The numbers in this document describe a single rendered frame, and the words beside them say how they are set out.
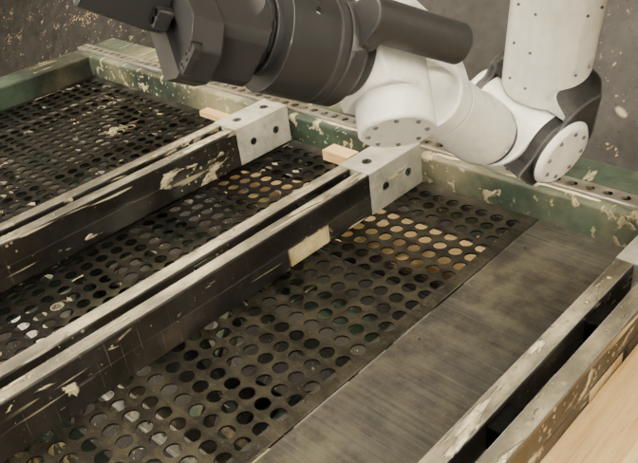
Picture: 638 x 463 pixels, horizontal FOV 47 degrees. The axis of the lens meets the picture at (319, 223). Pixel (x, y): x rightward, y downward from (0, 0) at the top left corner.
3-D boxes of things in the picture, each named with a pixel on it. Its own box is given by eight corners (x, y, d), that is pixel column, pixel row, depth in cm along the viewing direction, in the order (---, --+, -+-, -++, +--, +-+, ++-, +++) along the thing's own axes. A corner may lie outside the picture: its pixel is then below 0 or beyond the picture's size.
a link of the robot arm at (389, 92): (274, 23, 63) (379, 50, 69) (285, 139, 60) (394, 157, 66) (352, -56, 54) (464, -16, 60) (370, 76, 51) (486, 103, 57)
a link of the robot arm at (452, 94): (327, 6, 63) (403, 62, 74) (339, 101, 61) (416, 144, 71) (393, -27, 60) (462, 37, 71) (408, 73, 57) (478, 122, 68)
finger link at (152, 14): (83, -35, 47) (174, -10, 51) (69, 7, 49) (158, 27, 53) (85, -21, 46) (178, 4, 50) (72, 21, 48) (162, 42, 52)
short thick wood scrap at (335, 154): (359, 161, 129) (359, 151, 128) (347, 168, 127) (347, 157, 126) (334, 153, 132) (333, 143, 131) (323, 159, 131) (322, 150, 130)
